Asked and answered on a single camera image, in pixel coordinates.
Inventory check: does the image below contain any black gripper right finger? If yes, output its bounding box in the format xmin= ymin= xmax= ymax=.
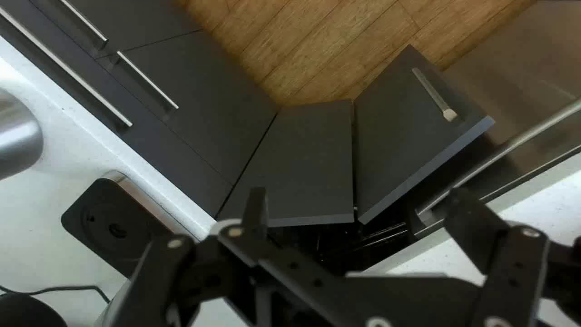
xmin=443 ymin=186 xmax=552 ymax=327

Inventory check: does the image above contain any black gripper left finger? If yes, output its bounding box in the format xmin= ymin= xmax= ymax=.
xmin=105 ymin=186 xmax=270 ymax=327

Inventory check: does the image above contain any dark cabinet door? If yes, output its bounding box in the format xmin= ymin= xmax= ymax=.
xmin=116 ymin=28 xmax=279 ymax=184
xmin=34 ymin=0 xmax=203 ymax=59
xmin=354 ymin=44 xmax=497 ymax=226

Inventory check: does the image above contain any short silver door handle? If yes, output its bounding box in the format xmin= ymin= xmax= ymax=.
xmin=410 ymin=66 xmax=459 ymax=124

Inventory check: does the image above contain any dark corner cabinet panel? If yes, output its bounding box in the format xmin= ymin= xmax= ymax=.
xmin=216 ymin=99 xmax=357 ymax=229

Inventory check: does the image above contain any dark wide drawer front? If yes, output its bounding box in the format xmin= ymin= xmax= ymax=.
xmin=0 ymin=0 xmax=243 ymax=220

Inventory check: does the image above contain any stainless steel dishwasher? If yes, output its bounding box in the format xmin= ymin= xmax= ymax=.
xmin=416 ymin=0 xmax=581 ymax=227

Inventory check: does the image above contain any black rounded object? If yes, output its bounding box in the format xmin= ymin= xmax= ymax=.
xmin=0 ymin=293 xmax=69 ymax=327

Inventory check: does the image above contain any stainless steel coffee carafe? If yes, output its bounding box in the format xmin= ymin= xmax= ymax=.
xmin=0 ymin=89 xmax=45 ymax=182

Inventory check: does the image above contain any silver lower door handle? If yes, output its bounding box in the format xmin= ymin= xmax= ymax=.
xmin=114 ymin=49 xmax=181 ymax=113
xmin=58 ymin=0 xmax=110 ymax=46

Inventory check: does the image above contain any black power cable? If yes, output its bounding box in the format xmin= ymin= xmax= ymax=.
xmin=0 ymin=284 xmax=112 ymax=307

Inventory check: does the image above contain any long silver drawer handle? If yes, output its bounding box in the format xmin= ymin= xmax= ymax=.
xmin=0 ymin=8 xmax=134 ymax=129

